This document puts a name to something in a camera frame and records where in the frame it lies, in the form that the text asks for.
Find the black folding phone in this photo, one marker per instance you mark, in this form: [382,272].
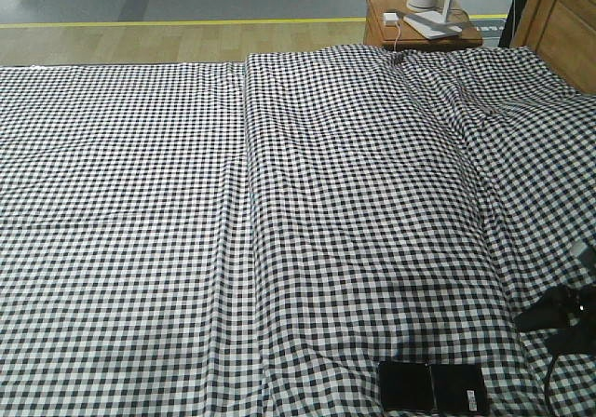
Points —
[455,389]

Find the checkered quilt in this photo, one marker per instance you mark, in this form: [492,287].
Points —
[408,206]

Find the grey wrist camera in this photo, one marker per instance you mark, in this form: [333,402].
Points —
[584,253]

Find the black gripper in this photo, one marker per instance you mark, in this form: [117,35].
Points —
[552,311]

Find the checkered bed sheet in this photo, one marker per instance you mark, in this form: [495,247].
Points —
[126,268]

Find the wooden headboard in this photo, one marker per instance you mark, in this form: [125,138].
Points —
[561,33]

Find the white power adapter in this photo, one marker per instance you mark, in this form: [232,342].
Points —
[390,19]

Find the white desk lamp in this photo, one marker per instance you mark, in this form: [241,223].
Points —
[437,23]

